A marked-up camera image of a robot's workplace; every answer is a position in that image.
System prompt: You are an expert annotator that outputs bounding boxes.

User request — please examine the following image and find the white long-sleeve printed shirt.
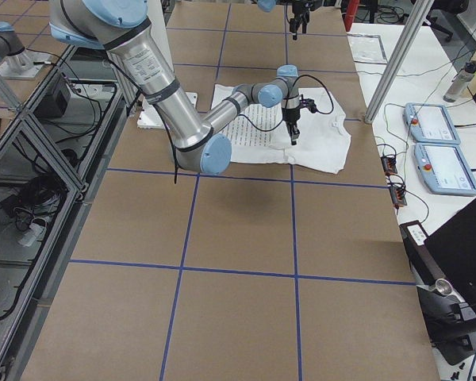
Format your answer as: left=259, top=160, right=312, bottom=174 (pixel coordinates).
left=209, top=83, right=352, bottom=175

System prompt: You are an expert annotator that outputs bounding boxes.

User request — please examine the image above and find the aluminium frame post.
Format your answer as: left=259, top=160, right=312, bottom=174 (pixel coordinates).
left=364, top=0, right=434, bottom=124

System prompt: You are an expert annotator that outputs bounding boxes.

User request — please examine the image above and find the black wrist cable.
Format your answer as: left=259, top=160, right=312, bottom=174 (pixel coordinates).
left=237, top=74, right=336, bottom=131

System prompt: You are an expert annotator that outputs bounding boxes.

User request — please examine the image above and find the lower teach pendant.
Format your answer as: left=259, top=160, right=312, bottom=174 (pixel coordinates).
left=414, top=143, right=476, bottom=196

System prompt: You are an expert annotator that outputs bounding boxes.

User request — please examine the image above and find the teach pendant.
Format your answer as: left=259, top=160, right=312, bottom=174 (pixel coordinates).
left=404, top=102, right=461, bottom=145
left=414, top=143, right=476, bottom=196

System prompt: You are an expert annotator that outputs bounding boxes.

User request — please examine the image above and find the black power adapter box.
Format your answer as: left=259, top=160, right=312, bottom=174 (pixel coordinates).
left=34, top=75, right=71, bottom=118

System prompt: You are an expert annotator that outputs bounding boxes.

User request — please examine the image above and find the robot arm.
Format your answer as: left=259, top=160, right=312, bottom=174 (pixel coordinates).
left=49, top=1, right=303, bottom=175
left=255, top=0, right=321, bottom=40

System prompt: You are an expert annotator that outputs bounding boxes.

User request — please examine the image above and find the grey water bottle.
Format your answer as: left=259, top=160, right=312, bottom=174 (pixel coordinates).
left=443, top=60, right=476, bottom=102

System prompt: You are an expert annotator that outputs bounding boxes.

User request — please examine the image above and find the black laptop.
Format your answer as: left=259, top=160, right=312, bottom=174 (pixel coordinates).
left=425, top=198, right=476, bottom=307

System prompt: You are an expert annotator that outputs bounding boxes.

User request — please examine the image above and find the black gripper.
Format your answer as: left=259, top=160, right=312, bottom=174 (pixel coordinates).
left=289, top=0, right=313, bottom=40
left=282, top=94, right=316, bottom=145

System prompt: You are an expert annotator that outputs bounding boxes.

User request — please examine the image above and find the upper teach pendant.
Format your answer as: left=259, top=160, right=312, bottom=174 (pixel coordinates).
left=404, top=102, right=461, bottom=145

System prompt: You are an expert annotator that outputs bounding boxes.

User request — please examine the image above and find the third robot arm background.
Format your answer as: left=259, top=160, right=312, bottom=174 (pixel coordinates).
left=0, top=21, right=43, bottom=79

